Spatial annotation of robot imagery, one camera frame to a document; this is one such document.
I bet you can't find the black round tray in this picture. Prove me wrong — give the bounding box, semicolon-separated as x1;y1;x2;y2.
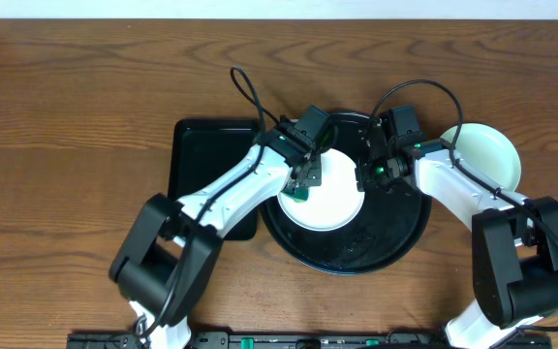
261;112;431;274

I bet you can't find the mint plate bottom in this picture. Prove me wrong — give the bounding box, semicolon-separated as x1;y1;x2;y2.
455;123;521;191

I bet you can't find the green scrubbing sponge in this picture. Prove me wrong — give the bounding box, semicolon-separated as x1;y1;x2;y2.
283;187;309;203

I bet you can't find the black rectangular water tray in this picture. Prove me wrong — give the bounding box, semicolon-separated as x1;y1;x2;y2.
167;118;261;241

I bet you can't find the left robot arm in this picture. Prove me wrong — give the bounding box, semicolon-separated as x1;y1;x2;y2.
108;126;326;348

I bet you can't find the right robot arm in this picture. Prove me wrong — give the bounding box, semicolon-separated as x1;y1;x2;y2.
356;126;558;348

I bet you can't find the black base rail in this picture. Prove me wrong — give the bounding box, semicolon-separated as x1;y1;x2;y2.
65;330;554;349

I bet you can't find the white plate top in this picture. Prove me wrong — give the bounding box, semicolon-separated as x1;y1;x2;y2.
277;149;365;232

